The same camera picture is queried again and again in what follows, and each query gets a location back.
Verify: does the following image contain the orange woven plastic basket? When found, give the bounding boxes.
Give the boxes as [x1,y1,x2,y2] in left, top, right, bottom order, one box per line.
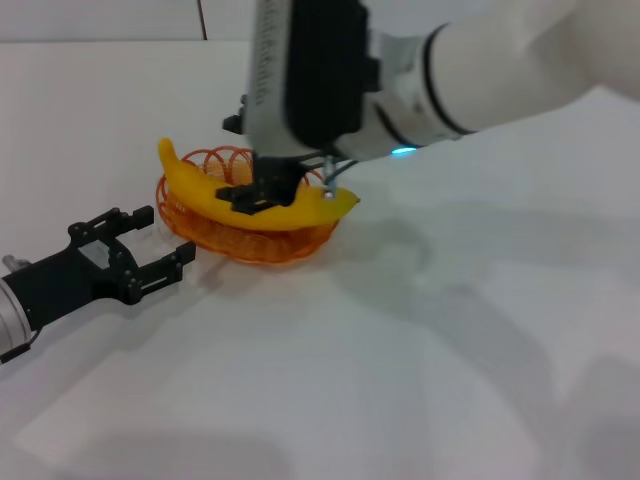
[155,144,341,265]

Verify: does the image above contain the black camera cable plug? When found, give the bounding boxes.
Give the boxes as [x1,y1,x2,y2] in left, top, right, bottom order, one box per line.
[221,93,251,136]

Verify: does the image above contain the grey right wrist cable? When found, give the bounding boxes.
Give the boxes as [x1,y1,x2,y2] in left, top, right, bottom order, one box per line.
[329,158,362,180]

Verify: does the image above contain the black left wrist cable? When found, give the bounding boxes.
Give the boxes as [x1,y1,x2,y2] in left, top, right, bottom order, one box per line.
[0,328,40,364]

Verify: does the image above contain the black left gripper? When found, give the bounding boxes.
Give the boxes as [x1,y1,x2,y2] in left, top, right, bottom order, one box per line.
[1,204,198,329]

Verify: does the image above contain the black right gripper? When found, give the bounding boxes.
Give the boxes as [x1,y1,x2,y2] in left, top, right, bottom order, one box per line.
[214,0,382,217]

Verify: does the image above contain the yellow banana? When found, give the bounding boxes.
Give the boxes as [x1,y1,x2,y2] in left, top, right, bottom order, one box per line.
[157,138,361,234]

